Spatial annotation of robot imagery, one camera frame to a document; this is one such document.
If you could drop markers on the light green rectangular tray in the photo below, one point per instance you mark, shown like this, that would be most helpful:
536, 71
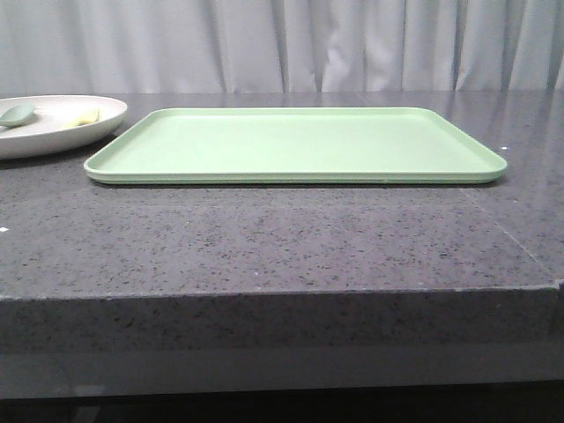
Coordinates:
294, 145

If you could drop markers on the pale green spoon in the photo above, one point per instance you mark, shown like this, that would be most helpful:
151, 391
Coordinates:
17, 116

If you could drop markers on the white round plate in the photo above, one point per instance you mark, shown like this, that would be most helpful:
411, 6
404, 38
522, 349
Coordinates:
46, 132

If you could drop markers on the yellow plastic fork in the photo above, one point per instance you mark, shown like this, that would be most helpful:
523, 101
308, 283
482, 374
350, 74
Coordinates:
87, 117

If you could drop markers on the grey pleated curtain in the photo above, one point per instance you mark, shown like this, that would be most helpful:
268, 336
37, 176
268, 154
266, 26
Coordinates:
279, 46

